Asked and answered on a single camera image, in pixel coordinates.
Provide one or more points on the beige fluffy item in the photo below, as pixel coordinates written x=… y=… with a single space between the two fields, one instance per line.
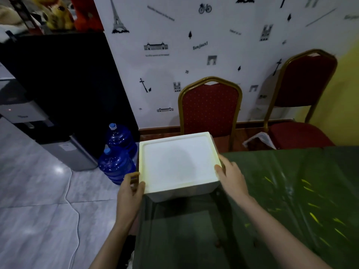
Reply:
x=11 y=16

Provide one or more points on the dark printed box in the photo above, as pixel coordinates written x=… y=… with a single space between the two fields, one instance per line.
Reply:
x=25 y=16

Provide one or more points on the white storage box lid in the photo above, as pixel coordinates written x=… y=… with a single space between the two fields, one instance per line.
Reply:
x=179 y=162

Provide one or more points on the person's left forearm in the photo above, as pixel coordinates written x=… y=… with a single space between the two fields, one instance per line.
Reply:
x=112 y=246

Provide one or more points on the red gold-framed chair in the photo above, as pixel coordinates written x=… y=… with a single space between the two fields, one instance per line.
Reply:
x=210 y=109
x=305 y=81

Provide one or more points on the blue water jug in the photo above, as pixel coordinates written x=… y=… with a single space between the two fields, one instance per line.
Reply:
x=116 y=166
x=120 y=138

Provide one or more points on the person's left hand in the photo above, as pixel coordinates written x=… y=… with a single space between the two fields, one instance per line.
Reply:
x=127 y=201

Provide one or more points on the clear plastic storage box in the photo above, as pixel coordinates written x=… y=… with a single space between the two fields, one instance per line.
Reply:
x=182 y=196

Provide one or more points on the grey water dispenser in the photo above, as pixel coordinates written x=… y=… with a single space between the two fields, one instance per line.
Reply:
x=75 y=156

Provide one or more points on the red plush toy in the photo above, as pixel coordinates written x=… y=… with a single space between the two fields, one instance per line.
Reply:
x=85 y=16

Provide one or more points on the black cabinet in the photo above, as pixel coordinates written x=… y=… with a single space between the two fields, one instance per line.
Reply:
x=78 y=86

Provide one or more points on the yellow plush toy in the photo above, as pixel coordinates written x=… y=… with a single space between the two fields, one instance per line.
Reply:
x=56 y=13

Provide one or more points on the person's right forearm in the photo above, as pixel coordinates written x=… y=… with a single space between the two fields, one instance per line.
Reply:
x=280 y=238

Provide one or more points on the white plastic bag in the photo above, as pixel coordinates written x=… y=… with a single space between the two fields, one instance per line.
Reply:
x=259 y=140

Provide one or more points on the person's right hand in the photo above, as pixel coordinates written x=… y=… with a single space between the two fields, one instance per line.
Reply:
x=234 y=182

